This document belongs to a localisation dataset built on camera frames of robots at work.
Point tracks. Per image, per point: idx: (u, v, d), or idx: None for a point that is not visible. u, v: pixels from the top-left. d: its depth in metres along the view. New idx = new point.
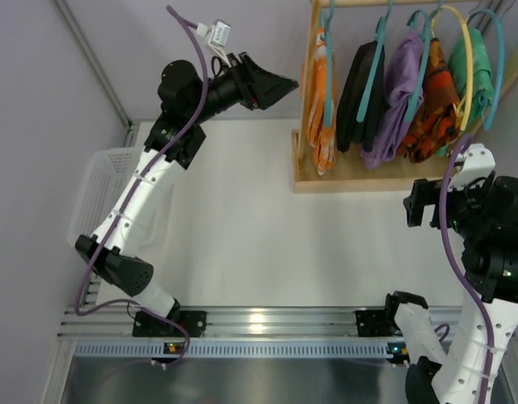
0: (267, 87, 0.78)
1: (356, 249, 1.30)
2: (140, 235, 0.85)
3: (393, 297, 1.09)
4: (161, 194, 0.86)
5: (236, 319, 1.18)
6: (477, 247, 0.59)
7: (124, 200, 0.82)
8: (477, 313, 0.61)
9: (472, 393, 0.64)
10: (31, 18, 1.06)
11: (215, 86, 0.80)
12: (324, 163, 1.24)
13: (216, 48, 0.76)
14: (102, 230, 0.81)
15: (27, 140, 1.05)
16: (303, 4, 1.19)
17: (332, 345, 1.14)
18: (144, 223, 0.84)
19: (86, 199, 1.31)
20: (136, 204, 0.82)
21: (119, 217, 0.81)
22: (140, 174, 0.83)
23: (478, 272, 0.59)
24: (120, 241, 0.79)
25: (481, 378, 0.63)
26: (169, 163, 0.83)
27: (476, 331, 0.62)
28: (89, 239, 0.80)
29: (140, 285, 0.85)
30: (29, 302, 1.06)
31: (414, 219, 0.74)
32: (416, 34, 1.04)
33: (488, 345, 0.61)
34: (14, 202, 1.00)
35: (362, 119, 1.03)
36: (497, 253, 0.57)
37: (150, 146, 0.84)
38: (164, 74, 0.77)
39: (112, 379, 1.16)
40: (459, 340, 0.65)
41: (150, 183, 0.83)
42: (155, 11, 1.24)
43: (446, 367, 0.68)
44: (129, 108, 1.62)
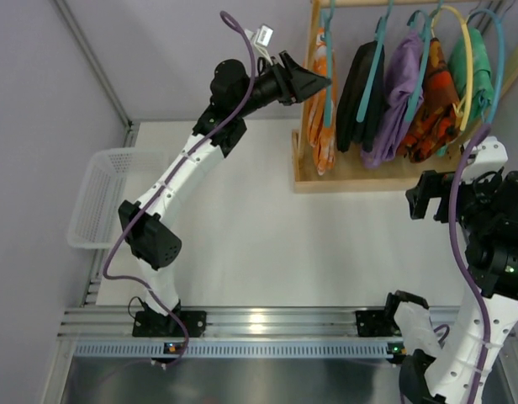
0: (303, 83, 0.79)
1: (356, 249, 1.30)
2: (177, 209, 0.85)
3: (393, 296, 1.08)
4: (201, 175, 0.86)
5: (236, 319, 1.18)
6: (482, 241, 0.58)
7: (170, 172, 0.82)
8: (475, 309, 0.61)
9: (462, 386, 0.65)
10: (31, 19, 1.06)
11: (259, 82, 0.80)
12: (324, 163, 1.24)
13: (260, 48, 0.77)
14: (145, 197, 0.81)
15: (27, 140, 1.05)
16: (303, 4, 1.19)
17: (332, 345, 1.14)
18: (182, 199, 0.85)
19: (86, 199, 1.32)
20: (180, 179, 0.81)
21: (163, 188, 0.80)
22: (187, 153, 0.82)
23: (480, 266, 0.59)
24: (161, 209, 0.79)
25: (474, 372, 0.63)
26: (214, 147, 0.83)
27: (473, 326, 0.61)
28: (131, 204, 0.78)
29: (169, 258, 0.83)
30: (29, 302, 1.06)
31: (417, 213, 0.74)
32: (416, 34, 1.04)
33: (485, 341, 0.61)
34: (14, 203, 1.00)
35: (362, 119, 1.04)
36: (501, 248, 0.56)
37: (196, 131, 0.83)
38: (216, 70, 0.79)
39: (111, 379, 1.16)
40: (456, 334, 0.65)
41: (195, 162, 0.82)
42: (155, 12, 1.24)
43: (439, 359, 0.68)
44: (129, 108, 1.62)
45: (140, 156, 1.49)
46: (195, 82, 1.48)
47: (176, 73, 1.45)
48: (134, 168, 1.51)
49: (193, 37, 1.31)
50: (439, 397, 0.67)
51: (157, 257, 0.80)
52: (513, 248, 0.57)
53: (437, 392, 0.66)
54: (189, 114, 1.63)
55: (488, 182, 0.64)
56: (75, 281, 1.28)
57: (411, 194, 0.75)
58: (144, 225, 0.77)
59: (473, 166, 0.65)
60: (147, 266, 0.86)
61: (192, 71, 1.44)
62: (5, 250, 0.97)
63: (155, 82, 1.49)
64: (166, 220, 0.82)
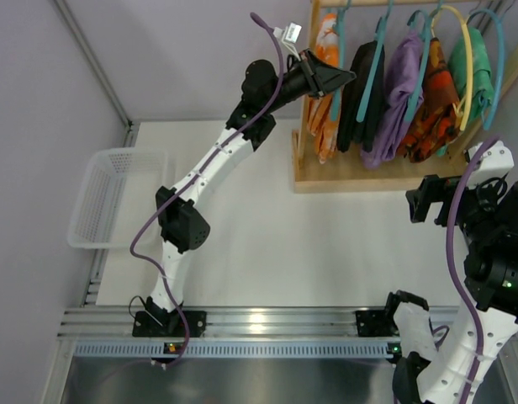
0: (328, 78, 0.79)
1: (357, 249, 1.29)
2: (208, 194, 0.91)
3: (393, 295, 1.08)
4: (231, 166, 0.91)
5: (236, 319, 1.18)
6: (481, 253, 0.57)
7: (203, 162, 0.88)
8: (470, 321, 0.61)
9: (453, 394, 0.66)
10: (32, 19, 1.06)
11: (288, 79, 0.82)
12: (325, 153, 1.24)
13: (288, 45, 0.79)
14: (179, 183, 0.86)
15: (28, 140, 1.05)
16: (303, 4, 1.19)
17: (331, 345, 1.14)
18: (214, 187, 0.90)
19: (87, 199, 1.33)
20: (213, 169, 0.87)
21: (197, 177, 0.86)
22: (219, 146, 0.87)
23: (478, 278, 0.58)
24: (195, 197, 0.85)
25: (465, 383, 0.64)
26: (245, 141, 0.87)
27: (467, 337, 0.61)
28: (166, 191, 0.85)
29: (198, 241, 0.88)
30: (29, 302, 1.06)
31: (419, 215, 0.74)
32: (415, 34, 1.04)
33: (478, 353, 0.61)
34: (15, 203, 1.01)
35: (362, 119, 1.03)
36: (500, 261, 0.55)
37: (229, 124, 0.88)
38: (248, 70, 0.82)
39: (111, 379, 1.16)
40: (449, 342, 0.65)
41: (227, 154, 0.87)
42: (155, 12, 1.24)
43: (433, 364, 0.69)
44: (129, 108, 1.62)
45: (140, 156, 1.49)
46: (195, 83, 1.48)
47: (175, 74, 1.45)
48: (134, 167, 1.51)
49: (193, 37, 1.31)
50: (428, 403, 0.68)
51: (187, 241, 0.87)
52: (513, 261, 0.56)
53: (428, 398, 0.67)
54: (189, 115, 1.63)
55: (494, 187, 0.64)
56: (75, 281, 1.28)
57: (412, 196, 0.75)
58: (177, 209, 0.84)
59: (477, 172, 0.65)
60: (171, 248, 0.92)
61: (192, 72, 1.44)
62: (4, 251, 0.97)
63: (155, 82, 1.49)
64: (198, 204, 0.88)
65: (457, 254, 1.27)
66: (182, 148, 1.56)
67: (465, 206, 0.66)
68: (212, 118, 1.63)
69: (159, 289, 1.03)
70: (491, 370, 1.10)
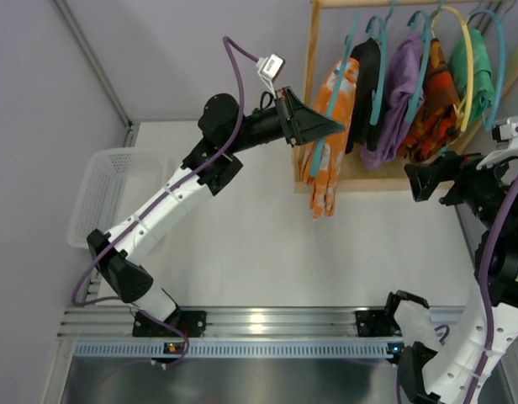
0: (304, 124, 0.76)
1: (358, 249, 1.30)
2: (150, 244, 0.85)
3: (393, 295, 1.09)
4: (182, 213, 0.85)
5: (236, 319, 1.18)
6: (494, 247, 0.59)
7: (147, 207, 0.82)
8: (479, 316, 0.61)
9: (458, 387, 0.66)
10: (31, 18, 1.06)
11: (259, 118, 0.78)
12: (317, 210, 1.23)
13: (265, 77, 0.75)
14: (116, 229, 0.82)
15: (27, 139, 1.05)
16: (304, 4, 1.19)
17: (332, 345, 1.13)
18: (158, 235, 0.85)
19: (87, 199, 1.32)
20: (155, 216, 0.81)
21: (136, 224, 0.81)
22: (169, 188, 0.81)
23: (490, 271, 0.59)
24: (129, 247, 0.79)
25: (471, 377, 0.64)
26: (200, 185, 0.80)
27: (474, 331, 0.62)
28: (102, 235, 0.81)
29: (137, 295, 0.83)
30: (29, 303, 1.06)
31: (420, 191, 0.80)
32: (416, 35, 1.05)
33: (485, 348, 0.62)
34: (13, 202, 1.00)
35: (376, 122, 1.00)
36: (514, 256, 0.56)
37: (186, 164, 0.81)
38: (208, 103, 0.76)
39: (112, 379, 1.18)
40: (456, 337, 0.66)
41: (177, 199, 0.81)
42: (155, 10, 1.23)
43: (437, 358, 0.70)
44: (129, 108, 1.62)
45: (140, 156, 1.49)
46: (195, 82, 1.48)
47: (175, 73, 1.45)
48: (134, 167, 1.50)
49: (193, 37, 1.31)
50: (434, 396, 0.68)
51: (121, 293, 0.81)
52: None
53: (434, 390, 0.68)
54: (189, 114, 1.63)
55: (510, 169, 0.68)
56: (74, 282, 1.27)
57: (417, 174, 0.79)
58: (109, 261, 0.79)
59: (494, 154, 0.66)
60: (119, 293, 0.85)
61: (191, 71, 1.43)
62: (3, 250, 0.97)
63: (155, 82, 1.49)
64: (135, 257, 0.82)
65: (457, 254, 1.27)
66: (182, 148, 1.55)
67: (479, 188, 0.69)
68: None
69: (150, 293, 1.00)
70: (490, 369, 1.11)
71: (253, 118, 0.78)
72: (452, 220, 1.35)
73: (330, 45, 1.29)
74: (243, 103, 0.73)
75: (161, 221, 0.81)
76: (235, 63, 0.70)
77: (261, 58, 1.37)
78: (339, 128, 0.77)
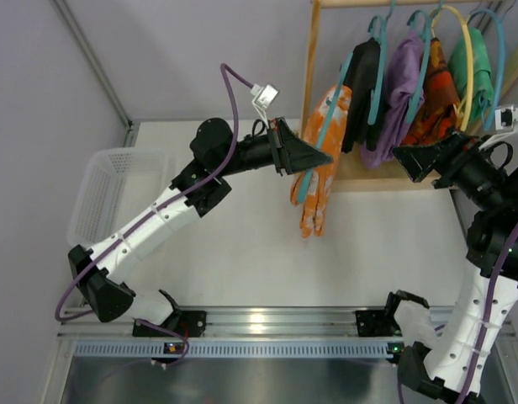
0: (295, 153, 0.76)
1: (357, 249, 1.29)
2: (133, 263, 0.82)
3: (393, 295, 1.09)
4: (169, 232, 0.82)
5: (236, 319, 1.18)
6: (484, 225, 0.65)
7: (131, 225, 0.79)
8: (477, 289, 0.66)
9: (462, 369, 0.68)
10: (32, 18, 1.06)
11: (251, 145, 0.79)
12: (306, 229, 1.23)
13: (259, 107, 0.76)
14: (99, 246, 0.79)
15: (27, 140, 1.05)
16: (304, 4, 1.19)
17: (331, 345, 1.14)
18: (141, 254, 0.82)
19: (87, 200, 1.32)
20: (140, 236, 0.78)
21: (120, 241, 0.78)
22: (155, 207, 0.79)
23: (480, 247, 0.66)
24: (111, 264, 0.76)
25: (473, 354, 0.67)
26: (187, 206, 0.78)
27: (473, 305, 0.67)
28: (83, 252, 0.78)
29: (112, 315, 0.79)
30: (29, 302, 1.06)
31: (418, 170, 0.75)
32: (416, 34, 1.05)
33: (483, 321, 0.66)
34: (13, 202, 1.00)
35: (373, 120, 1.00)
36: (499, 232, 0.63)
37: (174, 184, 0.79)
38: (202, 126, 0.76)
39: (111, 379, 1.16)
40: (455, 318, 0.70)
41: (163, 219, 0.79)
42: (155, 10, 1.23)
43: (438, 344, 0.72)
44: (129, 108, 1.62)
45: (140, 156, 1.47)
46: (195, 82, 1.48)
47: (175, 74, 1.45)
48: (134, 167, 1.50)
49: (193, 37, 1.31)
50: (439, 380, 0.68)
51: (98, 312, 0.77)
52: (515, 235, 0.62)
53: (438, 374, 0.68)
54: (189, 115, 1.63)
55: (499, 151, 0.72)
56: None
57: (416, 154, 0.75)
58: (88, 279, 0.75)
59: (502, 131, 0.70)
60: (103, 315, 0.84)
61: (191, 71, 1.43)
62: (4, 250, 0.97)
63: (155, 82, 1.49)
64: (117, 276, 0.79)
65: (457, 254, 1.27)
66: (182, 148, 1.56)
67: (478, 170, 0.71)
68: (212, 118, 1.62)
69: (143, 299, 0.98)
70: (490, 369, 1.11)
71: (245, 144, 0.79)
72: (452, 219, 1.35)
73: (330, 46, 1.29)
74: (236, 131, 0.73)
75: (145, 241, 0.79)
76: (231, 92, 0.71)
77: (261, 58, 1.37)
78: (330, 159, 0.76)
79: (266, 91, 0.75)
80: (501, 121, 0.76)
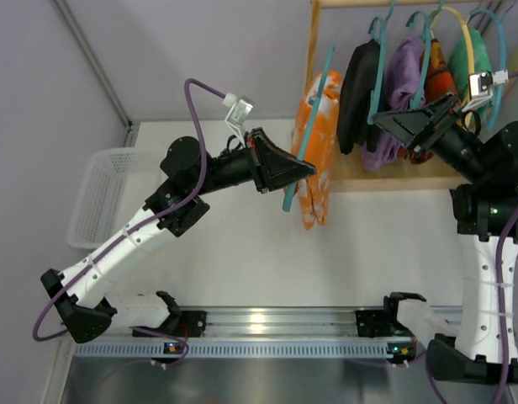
0: (276, 170, 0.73)
1: (357, 249, 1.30)
2: (108, 287, 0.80)
3: (390, 298, 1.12)
4: (144, 254, 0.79)
5: (236, 319, 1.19)
6: (469, 198, 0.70)
7: (103, 249, 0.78)
8: (483, 255, 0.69)
9: (496, 338, 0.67)
10: (33, 18, 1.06)
11: (229, 161, 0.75)
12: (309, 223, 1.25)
13: (233, 125, 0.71)
14: (71, 271, 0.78)
15: (27, 140, 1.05)
16: (304, 5, 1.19)
17: (350, 345, 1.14)
18: (115, 278, 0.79)
19: (86, 200, 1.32)
20: (108, 261, 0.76)
21: (90, 268, 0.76)
22: (127, 231, 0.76)
23: (468, 218, 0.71)
24: (81, 292, 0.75)
25: (500, 319, 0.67)
26: (158, 229, 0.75)
27: (483, 272, 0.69)
28: (55, 276, 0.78)
29: (90, 336, 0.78)
30: (29, 303, 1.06)
31: (405, 134, 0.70)
32: (415, 35, 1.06)
33: (498, 283, 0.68)
34: (14, 202, 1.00)
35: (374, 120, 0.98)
36: (483, 201, 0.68)
37: (147, 204, 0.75)
38: (171, 146, 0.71)
39: (111, 379, 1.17)
40: (470, 292, 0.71)
41: (134, 242, 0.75)
42: (155, 11, 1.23)
43: (463, 326, 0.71)
44: (129, 108, 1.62)
45: (140, 156, 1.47)
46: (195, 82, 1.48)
47: (175, 74, 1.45)
48: (134, 167, 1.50)
49: (193, 38, 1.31)
50: (479, 358, 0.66)
51: (75, 335, 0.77)
52: (494, 199, 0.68)
53: (478, 351, 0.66)
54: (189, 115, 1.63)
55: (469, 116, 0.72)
56: None
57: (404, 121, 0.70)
58: (60, 305, 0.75)
59: (474, 99, 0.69)
60: None
61: (192, 72, 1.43)
62: (5, 250, 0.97)
63: (155, 82, 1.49)
64: (91, 301, 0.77)
65: (457, 254, 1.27)
66: None
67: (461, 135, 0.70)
68: (212, 118, 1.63)
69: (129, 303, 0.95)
70: None
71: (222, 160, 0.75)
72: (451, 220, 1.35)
73: (329, 46, 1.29)
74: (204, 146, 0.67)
75: (115, 266, 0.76)
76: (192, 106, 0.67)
77: (261, 59, 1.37)
78: (313, 171, 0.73)
79: (239, 108, 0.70)
80: (481, 87, 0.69)
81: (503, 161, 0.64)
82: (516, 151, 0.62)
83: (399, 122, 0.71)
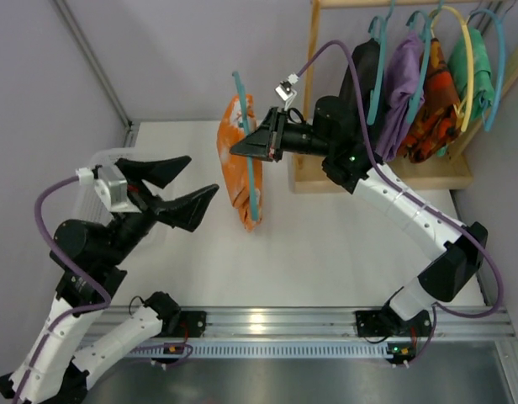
0: (186, 213, 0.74)
1: (359, 250, 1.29)
2: (61, 373, 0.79)
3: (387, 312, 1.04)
4: (80, 336, 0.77)
5: (236, 319, 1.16)
6: (336, 167, 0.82)
7: (34, 349, 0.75)
8: (380, 183, 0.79)
9: (440, 221, 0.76)
10: (32, 18, 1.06)
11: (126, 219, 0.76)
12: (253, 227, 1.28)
13: (120, 207, 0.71)
14: (19, 374, 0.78)
15: (26, 139, 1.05)
16: (304, 4, 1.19)
17: (351, 345, 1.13)
18: (62, 365, 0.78)
19: (86, 200, 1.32)
20: (43, 359, 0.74)
21: (30, 370, 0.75)
22: (48, 328, 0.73)
23: (348, 178, 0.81)
24: (32, 395, 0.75)
25: (426, 209, 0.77)
26: (77, 318, 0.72)
27: (388, 195, 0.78)
28: (7, 383, 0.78)
29: None
30: (29, 303, 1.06)
31: (261, 147, 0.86)
32: (415, 35, 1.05)
33: (401, 190, 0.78)
34: (13, 203, 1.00)
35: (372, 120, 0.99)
36: (346, 162, 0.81)
37: (59, 295, 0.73)
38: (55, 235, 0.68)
39: (111, 380, 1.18)
40: (395, 215, 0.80)
41: (59, 337, 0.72)
42: (155, 11, 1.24)
43: (418, 238, 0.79)
44: (129, 108, 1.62)
45: (139, 156, 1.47)
46: (194, 82, 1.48)
47: (175, 73, 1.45)
48: None
49: (193, 37, 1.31)
50: (449, 245, 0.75)
51: None
52: (348, 153, 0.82)
53: (442, 242, 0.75)
54: (189, 115, 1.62)
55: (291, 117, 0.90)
56: None
57: (250, 141, 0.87)
58: None
59: (286, 100, 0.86)
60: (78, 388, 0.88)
61: (192, 71, 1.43)
62: (5, 249, 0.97)
63: (155, 82, 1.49)
64: (46, 395, 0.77)
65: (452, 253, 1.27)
66: (182, 148, 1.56)
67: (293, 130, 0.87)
68: (212, 118, 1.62)
69: (104, 351, 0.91)
70: (491, 371, 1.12)
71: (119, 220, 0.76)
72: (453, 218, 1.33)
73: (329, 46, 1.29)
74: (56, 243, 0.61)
75: (53, 361, 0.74)
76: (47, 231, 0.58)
77: (261, 58, 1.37)
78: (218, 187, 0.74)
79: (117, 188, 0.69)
80: (286, 88, 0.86)
81: (333, 126, 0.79)
82: (335, 117, 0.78)
83: (251, 144, 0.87)
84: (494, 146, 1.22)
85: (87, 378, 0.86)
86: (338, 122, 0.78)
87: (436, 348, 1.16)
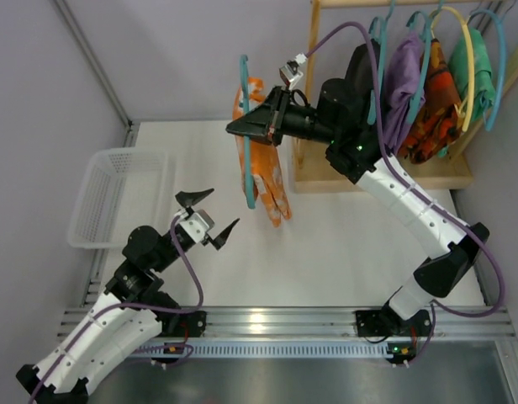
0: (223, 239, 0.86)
1: (358, 250, 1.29)
2: (86, 364, 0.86)
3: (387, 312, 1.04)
4: (113, 332, 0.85)
5: (236, 319, 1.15)
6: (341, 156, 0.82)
7: (73, 337, 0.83)
8: (388, 178, 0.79)
9: (445, 222, 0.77)
10: (32, 18, 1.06)
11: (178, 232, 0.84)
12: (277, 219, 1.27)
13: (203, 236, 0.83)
14: (45, 363, 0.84)
15: (27, 139, 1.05)
16: (304, 4, 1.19)
17: (352, 345, 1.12)
18: (90, 358, 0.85)
19: (86, 199, 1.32)
20: (80, 346, 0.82)
21: (63, 356, 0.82)
22: (92, 316, 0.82)
23: (352, 168, 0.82)
24: (57, 381, 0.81)
25: (433, 209, 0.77)
26: (123, 310, 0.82)
27: (394, 190, 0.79)
28: (32, 369, 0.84)
29: None
30: (29, 302, 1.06)
31: (261, 126, 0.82)
32: (415, 35, 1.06)
33: (408, 187, 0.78)
34: (13, 203, 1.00)
35: None
36: (351, 152, 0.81)
37: (108, 289, 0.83)
38: (131, 236, 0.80)
39: (111, 380, 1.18)
40: (399, 211, 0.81)
41: (101, 325, 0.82)
42: (155, 11, 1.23)
43: (421, 236, 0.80)
44: (129, 108, 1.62)
45: (140, 156, 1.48)
46: (194, 82, 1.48)
47: (175, 74, 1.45)
48: (134, 168, 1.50)
49: (193, 37, 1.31)
50: (452, 246, 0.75)
51: None
52: (352, 143, 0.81)
53: (446, 242, 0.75)
54: (189, 115, 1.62)
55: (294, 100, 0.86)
56: (74, 281, 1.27)
57: (250, 120, 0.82)
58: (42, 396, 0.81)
59: (293, 82, 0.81)
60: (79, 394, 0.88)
61: (192, 71, 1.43)
62: (6, 249, 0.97)
63: (155, 82, 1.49)
64: (68, 386, 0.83)
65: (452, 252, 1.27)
66: (182, 148, 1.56)
67: (295, 112, 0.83)
68: (212, 118, 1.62)
69: (103, 356, 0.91)
70: (491, 371, 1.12)
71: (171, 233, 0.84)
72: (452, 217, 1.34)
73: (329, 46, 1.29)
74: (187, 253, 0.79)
75: (87, 350, 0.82)
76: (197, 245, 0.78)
77: (261, 57, 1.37)
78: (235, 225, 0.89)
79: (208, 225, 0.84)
80: (292, 69, 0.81)
81: (339, 110, 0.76)
82: (341, 102, 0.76)
83: (251, 122, 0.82)
84: (494, 146, 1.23)
85: (87, 386, 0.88)
86: (345, 107, 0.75)
87: (435, 348, 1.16)
